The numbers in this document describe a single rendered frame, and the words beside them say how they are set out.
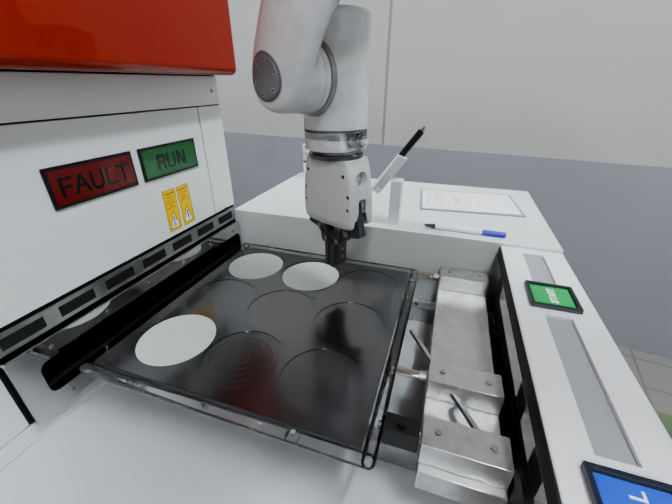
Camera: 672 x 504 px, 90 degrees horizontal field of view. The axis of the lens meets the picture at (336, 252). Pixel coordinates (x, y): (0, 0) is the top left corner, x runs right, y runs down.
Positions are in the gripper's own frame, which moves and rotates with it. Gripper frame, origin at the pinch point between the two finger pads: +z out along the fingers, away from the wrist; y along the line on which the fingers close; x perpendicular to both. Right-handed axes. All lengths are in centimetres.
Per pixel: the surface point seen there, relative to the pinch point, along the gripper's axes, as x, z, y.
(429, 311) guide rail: -12.2, 12.3, -11.3
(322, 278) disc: -0.6, 6.9, 3.9
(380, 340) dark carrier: 4.9, 7.0, -13.0
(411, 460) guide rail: 12.1, 13.2, -23.2
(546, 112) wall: -146, -12, 11
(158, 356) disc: 26.8, 6.9, 5.4
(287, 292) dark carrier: 6.3, 7.0, 5.1
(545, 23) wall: -143, -45, 19
